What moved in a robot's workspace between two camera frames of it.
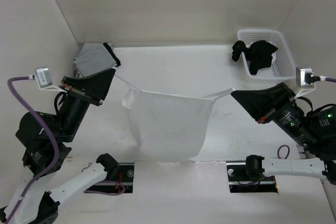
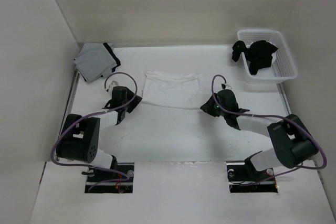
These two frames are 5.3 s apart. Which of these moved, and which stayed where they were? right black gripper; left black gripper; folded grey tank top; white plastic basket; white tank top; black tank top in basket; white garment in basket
Moved: white tank top; right black gripper; left black gripper
Stayed: white plastic basket; black tank top in basket; folded grey tank top; white garment in basket
